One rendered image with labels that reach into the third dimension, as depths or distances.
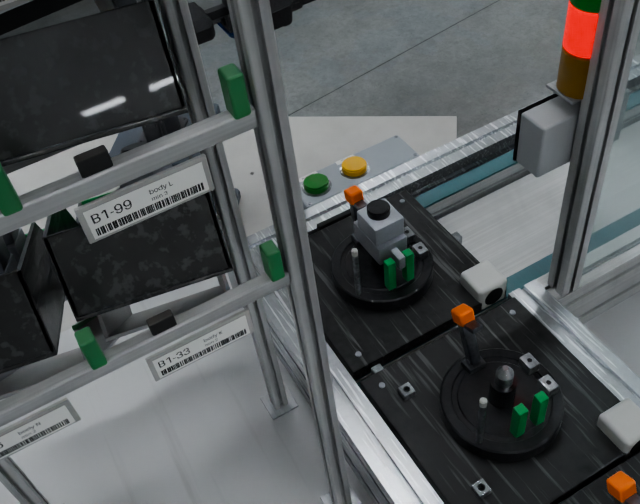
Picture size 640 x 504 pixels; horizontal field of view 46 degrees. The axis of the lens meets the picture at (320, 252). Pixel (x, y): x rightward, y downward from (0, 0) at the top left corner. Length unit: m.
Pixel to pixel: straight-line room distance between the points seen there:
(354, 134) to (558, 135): 0.65
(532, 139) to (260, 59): 0.45
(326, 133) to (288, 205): 0.90
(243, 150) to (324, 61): 1.81
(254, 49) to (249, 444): 0.67
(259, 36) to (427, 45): 2.82
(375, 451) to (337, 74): 2.39
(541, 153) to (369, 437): 0.38
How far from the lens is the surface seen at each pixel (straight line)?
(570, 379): 0.96
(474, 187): 1.21
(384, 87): 3.04
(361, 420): 0.93
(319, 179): 1.18
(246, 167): 1.41
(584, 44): 0.81
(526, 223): 1.19
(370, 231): 0.95
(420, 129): 1.44
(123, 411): 1.12
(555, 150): 0.87
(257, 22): 0.47
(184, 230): 0.60
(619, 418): 0.91
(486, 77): 3.09
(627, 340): 1.14
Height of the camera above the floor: 1.76
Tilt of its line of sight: 47 degrees down
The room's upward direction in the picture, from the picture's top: 9 degrees counter-clockwise
